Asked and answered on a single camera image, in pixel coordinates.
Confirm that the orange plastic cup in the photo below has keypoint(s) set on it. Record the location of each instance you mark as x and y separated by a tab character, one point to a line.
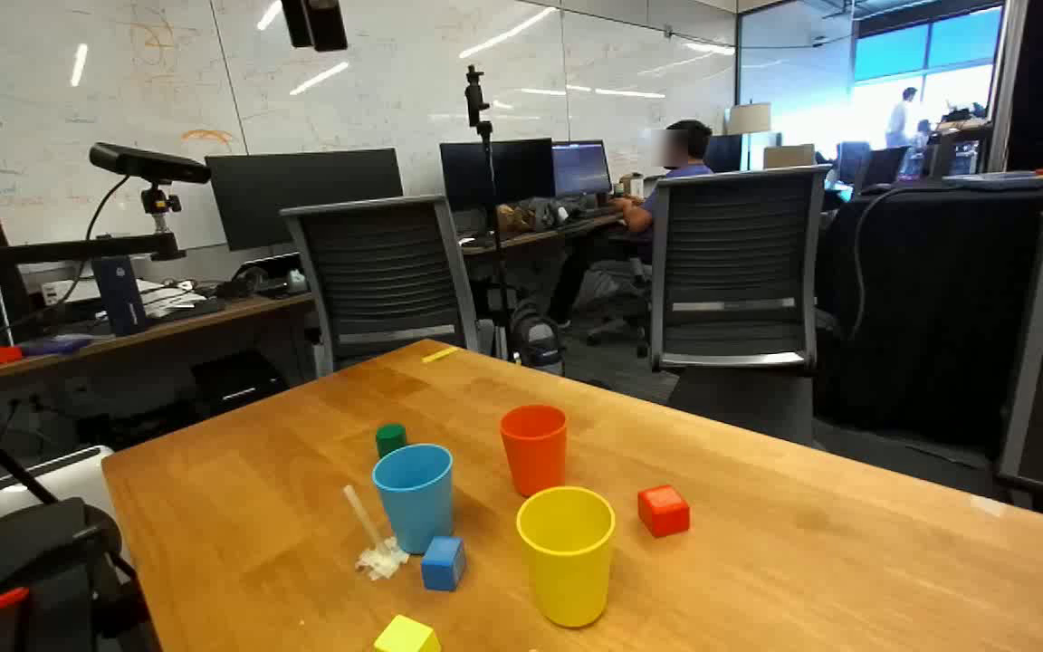
534	459

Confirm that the yellow plastic cup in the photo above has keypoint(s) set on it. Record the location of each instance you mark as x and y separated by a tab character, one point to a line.
566	575

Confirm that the blue plastic cup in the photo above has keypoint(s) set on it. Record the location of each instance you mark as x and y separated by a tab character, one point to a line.
415	506

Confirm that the lit computer monitor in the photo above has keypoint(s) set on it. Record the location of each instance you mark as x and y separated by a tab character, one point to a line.
580	168

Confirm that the seated person in blue shirt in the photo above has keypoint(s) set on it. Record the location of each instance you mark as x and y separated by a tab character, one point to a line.
668	195

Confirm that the red cube block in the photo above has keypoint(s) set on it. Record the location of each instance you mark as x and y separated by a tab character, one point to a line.
663	514

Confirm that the blue cube block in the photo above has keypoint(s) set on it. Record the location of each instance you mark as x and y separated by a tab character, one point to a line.
444	566

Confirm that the wide dark computer monitor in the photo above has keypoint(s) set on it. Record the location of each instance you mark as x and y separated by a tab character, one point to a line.
307	188

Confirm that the white table lamp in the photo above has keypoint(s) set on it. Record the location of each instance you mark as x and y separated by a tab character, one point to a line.
750	116

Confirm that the cardboard box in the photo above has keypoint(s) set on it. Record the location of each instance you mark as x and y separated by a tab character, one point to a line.
792	156

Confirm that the yellow cube block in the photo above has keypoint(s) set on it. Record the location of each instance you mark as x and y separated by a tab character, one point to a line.
407	636

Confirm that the wooden office desk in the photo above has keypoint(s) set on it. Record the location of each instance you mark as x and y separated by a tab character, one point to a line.
160	333

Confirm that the black hanging box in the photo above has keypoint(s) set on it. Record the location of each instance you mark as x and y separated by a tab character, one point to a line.
312	23

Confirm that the distant standing person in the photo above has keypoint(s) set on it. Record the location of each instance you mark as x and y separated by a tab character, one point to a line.
899	116

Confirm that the black tripod pole with camera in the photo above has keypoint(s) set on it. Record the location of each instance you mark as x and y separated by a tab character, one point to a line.
479	109

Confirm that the black stereo camera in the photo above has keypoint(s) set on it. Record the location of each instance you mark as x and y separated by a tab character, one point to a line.
145	160

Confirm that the black frame with red clamps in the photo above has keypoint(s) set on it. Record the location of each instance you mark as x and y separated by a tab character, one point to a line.
62	253

